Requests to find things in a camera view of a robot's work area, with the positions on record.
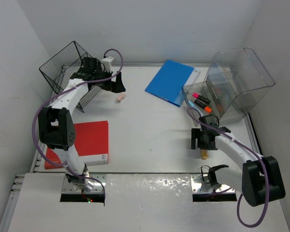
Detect clear grey drawer organizer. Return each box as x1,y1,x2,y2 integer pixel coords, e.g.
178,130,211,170
201,47,276,124

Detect yellow pink highlighter marker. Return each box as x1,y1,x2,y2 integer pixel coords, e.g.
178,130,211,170
200,149,208,160

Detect black wire mesh basket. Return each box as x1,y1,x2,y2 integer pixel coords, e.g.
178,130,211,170
39,41,102,113

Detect light blue highlighter marker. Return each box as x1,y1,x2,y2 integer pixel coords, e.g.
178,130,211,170
188,101,195,108

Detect blue folder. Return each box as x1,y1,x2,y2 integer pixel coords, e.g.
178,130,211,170
145,60,201,107

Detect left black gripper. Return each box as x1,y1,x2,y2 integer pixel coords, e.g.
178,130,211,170
92,67,125,93

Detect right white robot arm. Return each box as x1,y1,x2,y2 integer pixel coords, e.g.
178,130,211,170
191,116,286,206

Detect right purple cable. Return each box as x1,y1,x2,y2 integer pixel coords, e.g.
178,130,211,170
186,107,270,228

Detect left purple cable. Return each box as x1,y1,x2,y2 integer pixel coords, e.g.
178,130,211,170
32,48,124,196

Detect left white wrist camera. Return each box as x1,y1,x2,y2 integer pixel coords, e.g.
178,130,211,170
101,57,116,72

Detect purple cable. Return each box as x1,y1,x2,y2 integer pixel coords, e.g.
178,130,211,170
32,48,124,196
186,107,270,228

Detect orange highlighter marker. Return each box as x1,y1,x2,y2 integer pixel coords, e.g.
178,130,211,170
194,99,212,114

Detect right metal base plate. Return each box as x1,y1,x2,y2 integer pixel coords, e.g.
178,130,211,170
190,174,236,194

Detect metal base plate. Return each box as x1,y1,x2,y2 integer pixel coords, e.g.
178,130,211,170
190,174,236,194
61,174,106,194

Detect red notebook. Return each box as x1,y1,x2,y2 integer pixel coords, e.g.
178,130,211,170
44,120,109,170

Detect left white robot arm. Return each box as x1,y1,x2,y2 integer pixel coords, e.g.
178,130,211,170
32,56,124,180

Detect pink eraser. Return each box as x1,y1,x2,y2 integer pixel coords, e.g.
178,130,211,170
116,93,126,103

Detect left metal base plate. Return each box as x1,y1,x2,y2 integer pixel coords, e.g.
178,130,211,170
61,174,106,194

